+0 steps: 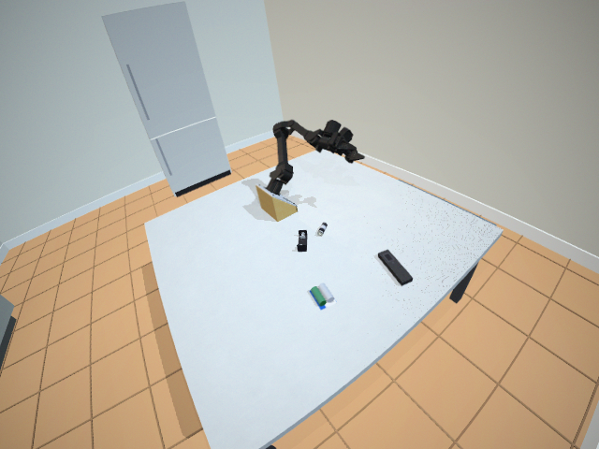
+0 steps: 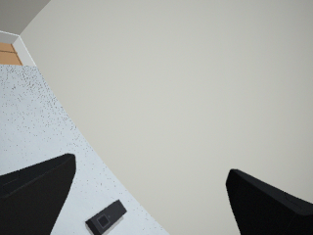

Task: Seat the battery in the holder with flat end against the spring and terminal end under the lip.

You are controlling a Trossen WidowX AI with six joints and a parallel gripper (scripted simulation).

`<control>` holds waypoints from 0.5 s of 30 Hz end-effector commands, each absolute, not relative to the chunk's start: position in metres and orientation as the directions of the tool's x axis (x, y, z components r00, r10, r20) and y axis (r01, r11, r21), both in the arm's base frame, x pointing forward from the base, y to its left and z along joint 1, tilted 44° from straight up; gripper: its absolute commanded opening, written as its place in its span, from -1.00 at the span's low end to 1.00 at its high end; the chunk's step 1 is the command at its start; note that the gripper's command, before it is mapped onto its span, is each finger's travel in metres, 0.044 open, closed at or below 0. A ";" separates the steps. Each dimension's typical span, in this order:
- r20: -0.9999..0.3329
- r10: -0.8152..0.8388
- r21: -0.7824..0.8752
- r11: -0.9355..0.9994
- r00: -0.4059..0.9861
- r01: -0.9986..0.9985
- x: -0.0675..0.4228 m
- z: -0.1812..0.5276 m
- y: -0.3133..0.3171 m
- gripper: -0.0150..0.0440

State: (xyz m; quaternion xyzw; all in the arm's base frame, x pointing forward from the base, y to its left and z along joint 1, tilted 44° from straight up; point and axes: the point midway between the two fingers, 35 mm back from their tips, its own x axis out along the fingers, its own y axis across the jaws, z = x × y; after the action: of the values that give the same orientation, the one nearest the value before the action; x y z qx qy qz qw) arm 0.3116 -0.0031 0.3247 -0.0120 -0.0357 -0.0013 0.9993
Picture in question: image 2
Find black rectangular block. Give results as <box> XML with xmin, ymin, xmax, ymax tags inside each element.
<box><xmin>85</xmin><ymin>200</ymin><xmax>128</xmax><ymax>235</ymax></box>

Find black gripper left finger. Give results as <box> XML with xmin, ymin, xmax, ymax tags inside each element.
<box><xmin>0</xmin><ymin>153</ymin><xmax>77</xmax><ymax>235</ymax></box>

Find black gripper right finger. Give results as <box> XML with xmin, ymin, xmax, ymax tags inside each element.
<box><xmin>226</xmin><ymin>169</ymin><xmax>313</xmax><ymax>235</ymax></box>

